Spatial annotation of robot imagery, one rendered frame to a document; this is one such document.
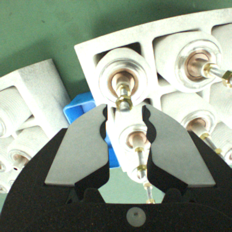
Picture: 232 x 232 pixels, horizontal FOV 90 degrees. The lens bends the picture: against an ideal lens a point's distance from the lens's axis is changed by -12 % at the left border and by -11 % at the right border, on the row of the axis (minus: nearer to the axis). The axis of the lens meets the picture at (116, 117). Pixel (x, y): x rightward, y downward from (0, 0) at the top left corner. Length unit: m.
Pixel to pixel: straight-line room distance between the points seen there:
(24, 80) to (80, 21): 0.24
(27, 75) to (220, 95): 0.45
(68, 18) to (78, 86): 0.22
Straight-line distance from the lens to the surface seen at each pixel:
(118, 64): 0.20
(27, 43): 0.55
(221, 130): 0.41
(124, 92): 0.16
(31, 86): 0.37
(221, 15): 0.34
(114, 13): 0.46
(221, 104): 0.34
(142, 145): 0.24
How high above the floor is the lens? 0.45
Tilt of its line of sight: 59 degrees down
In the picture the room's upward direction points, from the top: 178 degrees counter-clockwise
